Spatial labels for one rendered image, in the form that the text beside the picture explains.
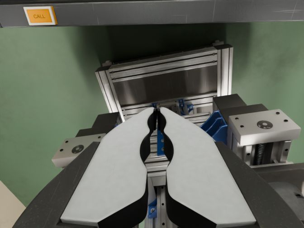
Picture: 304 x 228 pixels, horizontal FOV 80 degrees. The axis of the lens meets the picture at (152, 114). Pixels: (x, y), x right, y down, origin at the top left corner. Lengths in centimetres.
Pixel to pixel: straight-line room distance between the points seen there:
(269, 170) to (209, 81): 83
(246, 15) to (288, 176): 38
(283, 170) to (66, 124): 165
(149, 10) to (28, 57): 137
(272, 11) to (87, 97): 140
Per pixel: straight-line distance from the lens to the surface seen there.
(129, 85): 124
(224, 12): 41
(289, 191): 57
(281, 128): 53
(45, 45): 158
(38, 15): 44
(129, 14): 39
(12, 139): 224
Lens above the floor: 134
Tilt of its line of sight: 58 degrees down
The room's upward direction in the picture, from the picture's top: 177 degrees counter-clockwise
